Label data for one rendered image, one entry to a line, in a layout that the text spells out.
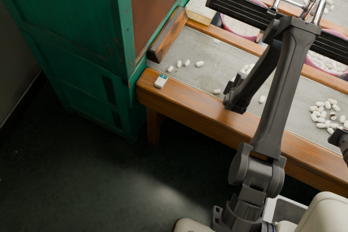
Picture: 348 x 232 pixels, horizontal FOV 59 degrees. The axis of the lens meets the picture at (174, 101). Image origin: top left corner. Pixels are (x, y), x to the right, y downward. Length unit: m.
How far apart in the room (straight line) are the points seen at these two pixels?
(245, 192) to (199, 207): 1.27
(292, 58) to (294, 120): 0.69
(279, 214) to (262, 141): 0.30
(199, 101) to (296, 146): 0.43
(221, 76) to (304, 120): 0.40
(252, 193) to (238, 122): 0.64
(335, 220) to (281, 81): 0.30
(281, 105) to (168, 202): 1.33
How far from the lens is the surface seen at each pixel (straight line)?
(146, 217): 1.92
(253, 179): 0.69
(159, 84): 1.30
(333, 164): 1.39
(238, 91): 1.06
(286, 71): 0.74
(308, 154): 1.35
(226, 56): 1.48
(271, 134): 0.71
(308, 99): 1.50
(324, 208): 0.67
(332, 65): 1.66
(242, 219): 0.70
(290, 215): 0.96
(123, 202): 1.94
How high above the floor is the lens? 1.91
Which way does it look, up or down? 63 degrees down
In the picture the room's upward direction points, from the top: 8 degrees clockwise
